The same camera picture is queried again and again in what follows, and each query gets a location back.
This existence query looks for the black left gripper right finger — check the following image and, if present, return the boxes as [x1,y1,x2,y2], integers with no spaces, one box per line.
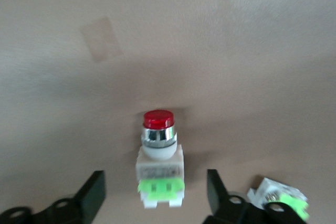
[204,169,311,224]

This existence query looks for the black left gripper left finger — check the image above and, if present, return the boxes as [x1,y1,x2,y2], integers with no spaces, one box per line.
[0,170,107,224]

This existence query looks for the red push button switch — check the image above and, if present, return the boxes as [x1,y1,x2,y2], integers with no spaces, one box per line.
[135,109,185,208]

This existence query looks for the clear tape patch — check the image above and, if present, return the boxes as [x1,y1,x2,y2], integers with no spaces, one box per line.
[79,16,123,63]

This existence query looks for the green push button switch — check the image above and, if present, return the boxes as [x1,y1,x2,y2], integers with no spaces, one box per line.
[246,177,309,222]

